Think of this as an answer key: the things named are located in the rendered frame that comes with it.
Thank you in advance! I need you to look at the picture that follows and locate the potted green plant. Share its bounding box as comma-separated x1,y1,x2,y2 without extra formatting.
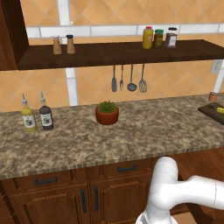
94,100,120,126

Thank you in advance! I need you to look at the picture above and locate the small brown jar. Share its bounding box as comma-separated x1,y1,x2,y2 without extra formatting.
208,91,218,102

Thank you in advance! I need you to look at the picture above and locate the dark vinegar bottle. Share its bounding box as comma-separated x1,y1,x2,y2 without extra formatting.
38,91,55,131

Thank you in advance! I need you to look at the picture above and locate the olive jar with green lid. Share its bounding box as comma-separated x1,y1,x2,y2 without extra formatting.
153,29,165,50

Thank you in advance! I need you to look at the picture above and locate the wooden drawer front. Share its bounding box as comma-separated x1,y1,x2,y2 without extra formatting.
13,170,74,192
100,158,153,179

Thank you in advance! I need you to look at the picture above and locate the black drawer handle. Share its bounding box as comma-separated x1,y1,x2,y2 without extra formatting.
116,164,138,173
33,176,59,186

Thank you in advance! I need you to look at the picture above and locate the dark wooden wall cupboard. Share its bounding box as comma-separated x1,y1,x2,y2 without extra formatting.
0,0,30,72

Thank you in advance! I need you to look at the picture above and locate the white wall socket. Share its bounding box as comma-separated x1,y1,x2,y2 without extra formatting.
210,59,224,74

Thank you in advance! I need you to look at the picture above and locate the black cupboard door handle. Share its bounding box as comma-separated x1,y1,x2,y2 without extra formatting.
80,188,88,214
94,185,100,212

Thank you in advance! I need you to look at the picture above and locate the yellow jar with red lid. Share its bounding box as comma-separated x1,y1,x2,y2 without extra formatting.
142,25,154,50

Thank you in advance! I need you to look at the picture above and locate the hanging grey fork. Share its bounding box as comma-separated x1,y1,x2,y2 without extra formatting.
119,64,125,92

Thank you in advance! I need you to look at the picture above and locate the hanging grey spatula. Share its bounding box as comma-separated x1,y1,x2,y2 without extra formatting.
111,65,118,93

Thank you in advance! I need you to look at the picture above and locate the silver-capped brown shaker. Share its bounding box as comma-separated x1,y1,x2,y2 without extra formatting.
52,35,63,55

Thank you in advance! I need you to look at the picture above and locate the yellow oil bottle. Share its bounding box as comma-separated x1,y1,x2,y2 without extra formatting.
21,93,39,133

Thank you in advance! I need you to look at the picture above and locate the dark wooden cutting board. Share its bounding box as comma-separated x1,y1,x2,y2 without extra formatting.
197,101,224,126

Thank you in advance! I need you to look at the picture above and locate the black-capped brown shaker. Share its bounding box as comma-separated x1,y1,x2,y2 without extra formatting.
66,34,76,55

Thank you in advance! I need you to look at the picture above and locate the hanging grey ladle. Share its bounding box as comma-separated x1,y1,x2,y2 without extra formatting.
126,64,137,93

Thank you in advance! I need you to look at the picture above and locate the dark wooden wall shelf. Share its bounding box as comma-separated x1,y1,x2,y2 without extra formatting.
17,38,224,71

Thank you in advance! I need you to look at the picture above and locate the hanging grey slotted turner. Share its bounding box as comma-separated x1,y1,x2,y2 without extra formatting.
138,63,148,94

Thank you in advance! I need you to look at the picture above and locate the wooden cupboard door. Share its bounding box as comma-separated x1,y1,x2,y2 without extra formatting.
9,184,90,224
89,174,155,224

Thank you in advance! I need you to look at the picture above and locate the dark jar with black lid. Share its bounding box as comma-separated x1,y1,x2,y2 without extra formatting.
164,27,179,49

